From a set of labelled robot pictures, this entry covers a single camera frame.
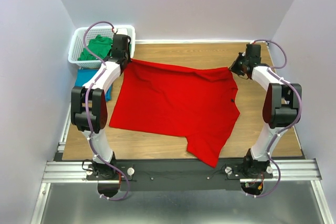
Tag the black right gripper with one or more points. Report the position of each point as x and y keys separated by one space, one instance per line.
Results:
x=233 y=67

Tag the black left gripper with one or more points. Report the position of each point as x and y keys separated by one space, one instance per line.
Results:
x=128 y=55

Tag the red t shirt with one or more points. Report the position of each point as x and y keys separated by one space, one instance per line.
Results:
x=197 y=104

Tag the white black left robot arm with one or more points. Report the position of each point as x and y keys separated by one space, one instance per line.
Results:
x=89 y=111

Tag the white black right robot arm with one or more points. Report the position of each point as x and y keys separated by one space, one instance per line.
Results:
x=281 y=111

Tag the green crumpled t shirt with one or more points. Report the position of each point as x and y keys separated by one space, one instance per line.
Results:
x=100 y=46

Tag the blue folded t shirt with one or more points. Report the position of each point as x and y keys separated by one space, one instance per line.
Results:
x=84 y=75

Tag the white plastic laundry basket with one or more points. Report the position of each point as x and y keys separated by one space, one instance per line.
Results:
x=76 y=45

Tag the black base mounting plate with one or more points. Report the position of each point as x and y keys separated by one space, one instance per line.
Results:
x=178 y=175

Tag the white table edge rail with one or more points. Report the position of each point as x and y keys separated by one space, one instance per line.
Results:
x=188 y=41

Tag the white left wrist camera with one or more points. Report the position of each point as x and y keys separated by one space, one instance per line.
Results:
x=122 y=31

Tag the aluminium frame rail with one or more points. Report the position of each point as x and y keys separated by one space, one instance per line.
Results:
x=291 y=170

